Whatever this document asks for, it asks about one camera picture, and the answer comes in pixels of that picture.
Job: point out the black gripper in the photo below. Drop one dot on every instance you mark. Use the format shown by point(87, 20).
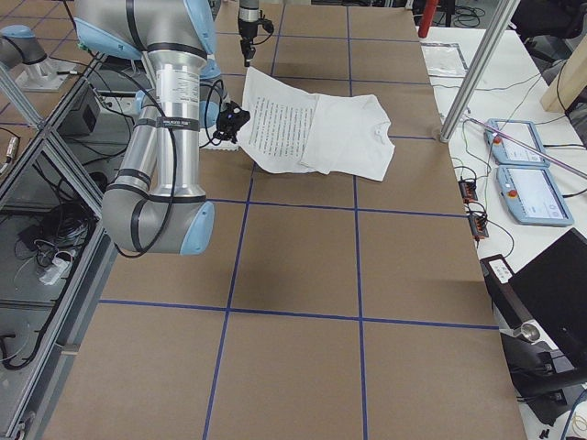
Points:
point(247, 30)

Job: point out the white long-sleeve printed shirt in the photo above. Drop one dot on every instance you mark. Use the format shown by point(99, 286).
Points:
point(293, 131)

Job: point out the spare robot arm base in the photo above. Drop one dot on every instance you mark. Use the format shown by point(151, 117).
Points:
point(19, 46)

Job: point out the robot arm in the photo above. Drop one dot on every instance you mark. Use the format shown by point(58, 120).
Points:
point(249, 10)
point(155, 203)

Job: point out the red object at corner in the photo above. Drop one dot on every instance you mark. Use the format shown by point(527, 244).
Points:
point(427, 18)

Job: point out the upper orange circuit board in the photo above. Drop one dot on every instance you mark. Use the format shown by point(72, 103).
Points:
point(468, 191)

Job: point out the orange circuit board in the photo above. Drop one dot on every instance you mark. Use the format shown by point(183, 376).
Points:
point(468, 191)
point(478, 226)

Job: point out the upper blue teach pendant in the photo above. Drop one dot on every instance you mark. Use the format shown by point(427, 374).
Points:
point(508, 153)

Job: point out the blue teach pendant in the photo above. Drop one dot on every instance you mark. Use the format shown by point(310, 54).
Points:
point(532, 197)
point(508, 153)

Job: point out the lower orange circuit board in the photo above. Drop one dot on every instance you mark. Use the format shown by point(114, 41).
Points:
point(478, 226)

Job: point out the lower blue teach pendant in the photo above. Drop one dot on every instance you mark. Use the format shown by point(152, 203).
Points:
point(532, 197)

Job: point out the black monitor on stand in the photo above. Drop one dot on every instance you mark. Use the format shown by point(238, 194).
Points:
point(544, 306)

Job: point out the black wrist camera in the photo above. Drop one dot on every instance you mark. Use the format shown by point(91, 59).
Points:
point(230, 121)

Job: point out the aluminium frame post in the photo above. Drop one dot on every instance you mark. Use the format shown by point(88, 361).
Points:
point(489, 42)

